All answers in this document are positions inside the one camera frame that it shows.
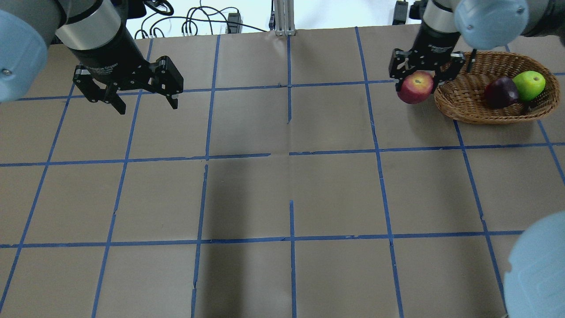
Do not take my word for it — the dark red apple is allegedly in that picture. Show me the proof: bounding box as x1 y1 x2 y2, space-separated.
484 76 519 109

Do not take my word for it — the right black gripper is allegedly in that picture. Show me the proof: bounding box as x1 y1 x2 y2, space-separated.
388 22 466 92

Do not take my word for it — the black power adapter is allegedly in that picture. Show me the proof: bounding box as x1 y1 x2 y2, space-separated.
226 12 242 34

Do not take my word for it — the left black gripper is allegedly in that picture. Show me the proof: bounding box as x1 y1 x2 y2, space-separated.
71 31 184 115

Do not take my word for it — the woven wicker basket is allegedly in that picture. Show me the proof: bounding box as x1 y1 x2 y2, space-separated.
434 51 561 125

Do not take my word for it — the red yellow apple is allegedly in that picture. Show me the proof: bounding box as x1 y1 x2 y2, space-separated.
397 71 434 104

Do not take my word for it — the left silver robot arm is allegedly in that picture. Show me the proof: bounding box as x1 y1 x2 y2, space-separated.
1 0 185 115

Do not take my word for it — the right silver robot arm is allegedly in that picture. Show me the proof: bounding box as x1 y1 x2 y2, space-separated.
403 0 564 75

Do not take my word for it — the green apple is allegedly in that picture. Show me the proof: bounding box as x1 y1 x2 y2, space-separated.
512 71 546 102

